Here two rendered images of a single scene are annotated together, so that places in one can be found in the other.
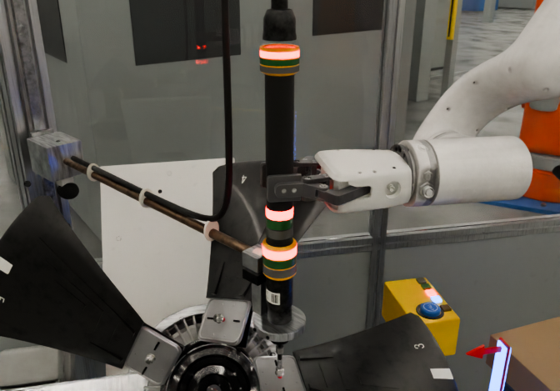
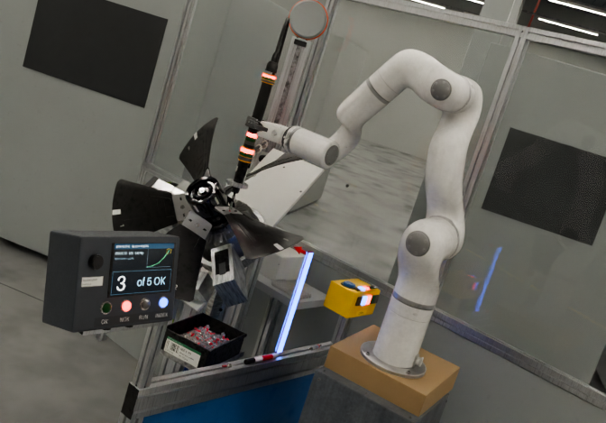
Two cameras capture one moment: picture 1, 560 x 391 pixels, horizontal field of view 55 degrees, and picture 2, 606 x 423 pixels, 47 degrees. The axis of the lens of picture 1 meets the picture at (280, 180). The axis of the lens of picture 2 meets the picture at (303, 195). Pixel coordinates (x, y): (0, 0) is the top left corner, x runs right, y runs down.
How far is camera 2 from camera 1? 1.92 m
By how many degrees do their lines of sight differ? 47
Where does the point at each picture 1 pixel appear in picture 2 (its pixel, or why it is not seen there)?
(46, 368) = not seen: hidden behind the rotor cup
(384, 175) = (273, 126)
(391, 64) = (468, 179)
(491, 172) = (308, 143)
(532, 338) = not seen: hidden behind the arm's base
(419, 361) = (277, 240)
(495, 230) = (514, 355)
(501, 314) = not seen: outside the picture
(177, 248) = (269, 190)
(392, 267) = (428, 337)
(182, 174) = (298, 165)
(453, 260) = (474, 363)
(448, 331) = (346, 298)
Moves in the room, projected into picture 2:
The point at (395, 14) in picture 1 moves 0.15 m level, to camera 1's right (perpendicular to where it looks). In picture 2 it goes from (482, 148) to (517, 160)
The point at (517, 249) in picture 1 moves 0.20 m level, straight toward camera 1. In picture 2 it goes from (531, 389) to (480, 378)
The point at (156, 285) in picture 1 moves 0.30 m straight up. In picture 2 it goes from (250, 198) to (273, 120)
